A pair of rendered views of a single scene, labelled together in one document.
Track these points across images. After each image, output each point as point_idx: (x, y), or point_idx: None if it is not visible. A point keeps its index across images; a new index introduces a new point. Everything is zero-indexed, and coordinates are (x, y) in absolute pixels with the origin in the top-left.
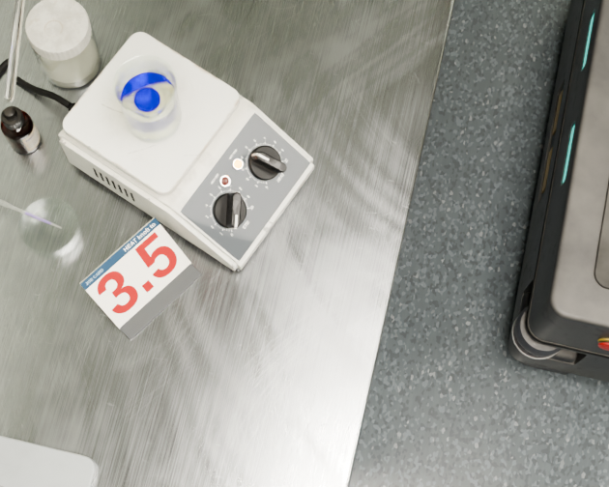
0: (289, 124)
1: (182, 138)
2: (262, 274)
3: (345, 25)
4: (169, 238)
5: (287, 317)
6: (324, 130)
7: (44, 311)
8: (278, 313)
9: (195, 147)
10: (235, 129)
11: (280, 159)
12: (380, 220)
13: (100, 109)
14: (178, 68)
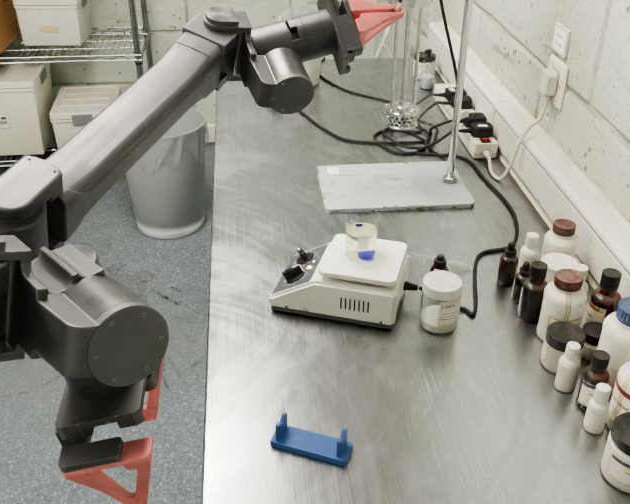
0: (293, 326)
1: (340, 250)
2: (280, 272)
3: (278, 378)
4: None
5: (260, 262)
6: (270, 328)
7: None
8: (265, 262)
9: (331, 249)
10: (316, 272)
11: (287, 281)
12: (223, 301)
13: (391, 251)
14: (360, 272)
